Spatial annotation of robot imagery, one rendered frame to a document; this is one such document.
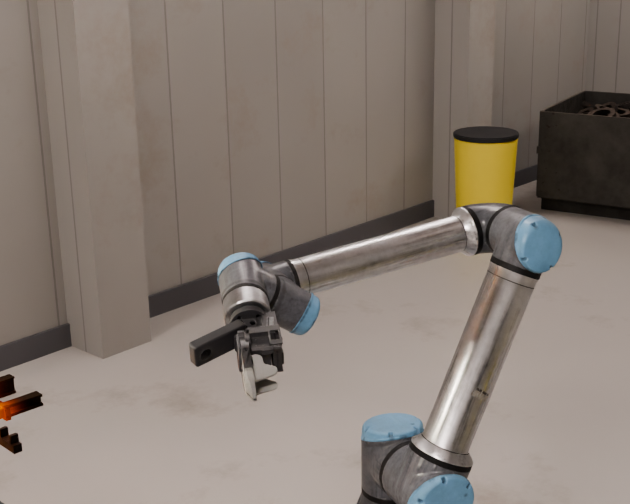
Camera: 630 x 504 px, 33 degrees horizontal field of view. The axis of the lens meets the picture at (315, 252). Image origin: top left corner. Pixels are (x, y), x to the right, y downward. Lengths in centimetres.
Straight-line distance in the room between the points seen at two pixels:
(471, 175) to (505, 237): 454
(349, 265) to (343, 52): 436
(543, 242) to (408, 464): 58
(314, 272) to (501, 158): 466
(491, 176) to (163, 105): 231
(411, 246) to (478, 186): 455
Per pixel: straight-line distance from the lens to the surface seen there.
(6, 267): 519
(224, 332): 196
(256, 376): 188
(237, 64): 594
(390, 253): 234
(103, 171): 507
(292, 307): 212
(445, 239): 240
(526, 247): 232
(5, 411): 261
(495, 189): 691
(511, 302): 236
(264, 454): 430
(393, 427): 257
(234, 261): 209
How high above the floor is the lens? 203
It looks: 17 degrees down
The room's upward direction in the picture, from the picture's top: 1 degrees counter-clockwise
